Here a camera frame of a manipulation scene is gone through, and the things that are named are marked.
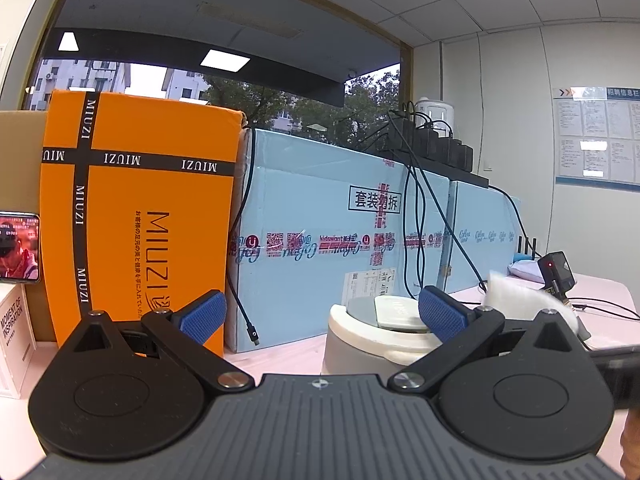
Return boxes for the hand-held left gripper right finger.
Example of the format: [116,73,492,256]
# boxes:
[387,285,573,394]

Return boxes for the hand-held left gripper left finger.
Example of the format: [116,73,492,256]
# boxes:
[72,288,255,394]

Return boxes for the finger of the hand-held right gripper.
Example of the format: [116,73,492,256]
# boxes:
[589,343,640,413]

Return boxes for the grey container with white lid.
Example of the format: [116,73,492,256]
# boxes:
[322,295,501,377]

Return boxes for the person's right forearm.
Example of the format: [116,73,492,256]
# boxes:
[620,407,640,480]

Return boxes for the black wifi router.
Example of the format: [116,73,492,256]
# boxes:
[516,234,540,262]

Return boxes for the small white box label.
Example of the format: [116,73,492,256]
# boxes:
[345,270,399,302]

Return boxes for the small light blue box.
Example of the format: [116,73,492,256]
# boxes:
[445,177,523,296]

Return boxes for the black power strip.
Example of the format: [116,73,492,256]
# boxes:
[380,150,491,187]

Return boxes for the orange cardboard box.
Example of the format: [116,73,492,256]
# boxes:
[39,89,247,358]

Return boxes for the large light blue box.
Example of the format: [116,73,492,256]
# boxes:
[224,127,453,353]

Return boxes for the row of black chargers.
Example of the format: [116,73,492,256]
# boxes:
[375,109,475,169]

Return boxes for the white ribbed box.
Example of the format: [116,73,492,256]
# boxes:
[0,284,37,400]

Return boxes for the smartphone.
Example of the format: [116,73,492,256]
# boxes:
[0,211,41,283]

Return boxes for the white kettle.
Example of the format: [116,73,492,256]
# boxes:
[414,97,456,138]

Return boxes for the brown cardboard box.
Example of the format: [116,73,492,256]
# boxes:
[0,110,56,343]

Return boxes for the gold framed window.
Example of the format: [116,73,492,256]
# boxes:
[30,0,414,153]

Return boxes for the black usb cable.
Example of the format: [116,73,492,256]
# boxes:
[227,129,261,347]

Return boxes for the thin black table cable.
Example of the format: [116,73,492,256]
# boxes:
[570,299,640,322]

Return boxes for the black charger cable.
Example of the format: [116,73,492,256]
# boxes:
[402,160,426,296]
[414,162,487,292]

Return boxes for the black power strip cable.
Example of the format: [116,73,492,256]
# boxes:
[487,184,523,256]

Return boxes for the wall notice board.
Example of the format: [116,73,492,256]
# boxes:
[552,85,640,192]

